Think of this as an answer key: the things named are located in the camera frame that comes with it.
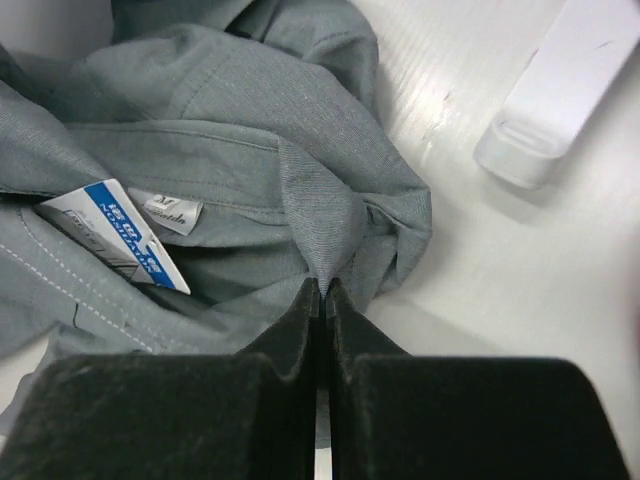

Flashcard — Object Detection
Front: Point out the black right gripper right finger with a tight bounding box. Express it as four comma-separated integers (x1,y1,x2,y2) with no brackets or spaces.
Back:
325,280,630,479

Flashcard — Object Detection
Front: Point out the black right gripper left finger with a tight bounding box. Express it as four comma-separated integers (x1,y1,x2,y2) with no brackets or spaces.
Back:
1,279,320,479

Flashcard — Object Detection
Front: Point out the grey button-up shirt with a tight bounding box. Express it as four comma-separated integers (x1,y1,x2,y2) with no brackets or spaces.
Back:
1,1,432,359

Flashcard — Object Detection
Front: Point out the white woven size label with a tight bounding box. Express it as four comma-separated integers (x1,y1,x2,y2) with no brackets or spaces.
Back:
128,188,203,236

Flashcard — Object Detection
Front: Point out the blue white paper hang tag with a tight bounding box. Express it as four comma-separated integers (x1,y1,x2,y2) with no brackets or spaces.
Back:
37,179,191,295

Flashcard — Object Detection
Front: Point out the white rack base foot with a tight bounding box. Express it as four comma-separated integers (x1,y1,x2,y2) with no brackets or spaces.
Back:
473,1,639,189

